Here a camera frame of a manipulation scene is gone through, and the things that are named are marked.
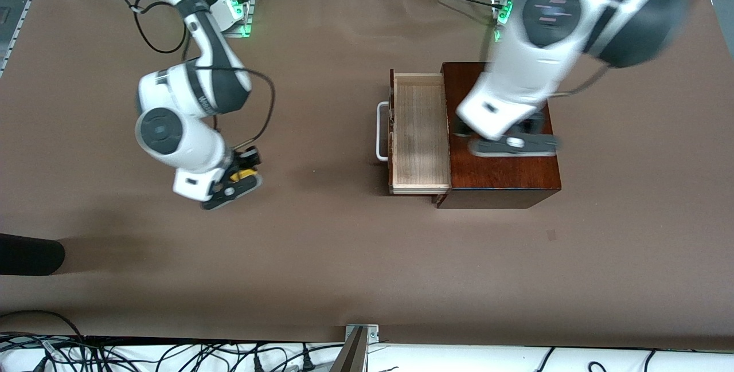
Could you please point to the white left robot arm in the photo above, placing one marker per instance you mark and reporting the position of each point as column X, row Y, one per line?
column 545, row 45

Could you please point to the dark metal beam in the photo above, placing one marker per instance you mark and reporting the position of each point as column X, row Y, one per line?
column 350, row 355

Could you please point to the light wooden drawer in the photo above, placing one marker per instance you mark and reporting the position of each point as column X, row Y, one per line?
column 418, row 131

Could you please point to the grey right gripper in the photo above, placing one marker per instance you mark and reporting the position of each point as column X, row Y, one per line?
column 248, row 159

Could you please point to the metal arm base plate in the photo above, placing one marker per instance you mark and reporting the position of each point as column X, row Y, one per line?
column 248, row 31

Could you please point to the silver metal bracket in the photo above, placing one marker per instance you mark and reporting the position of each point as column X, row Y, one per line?
column 371, row 333

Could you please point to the dark brown wooden cabinet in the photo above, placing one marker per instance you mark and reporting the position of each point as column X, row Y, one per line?
column 504, row 180

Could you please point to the brown paper table cover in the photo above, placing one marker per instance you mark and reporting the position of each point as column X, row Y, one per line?
column 344, row 257

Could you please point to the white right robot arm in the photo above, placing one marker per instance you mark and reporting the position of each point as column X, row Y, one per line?
column 172, row 131

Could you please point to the black rounded object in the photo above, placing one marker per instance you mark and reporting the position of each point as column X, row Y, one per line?
column 28, row 254

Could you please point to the yellow wooden cube block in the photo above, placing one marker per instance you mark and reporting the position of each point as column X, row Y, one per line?
column 246, row 175

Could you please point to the white bench surface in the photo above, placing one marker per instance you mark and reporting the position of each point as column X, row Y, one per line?
column 459, row 360

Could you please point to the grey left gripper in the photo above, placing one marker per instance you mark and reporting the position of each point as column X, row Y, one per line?
column 532, row 126

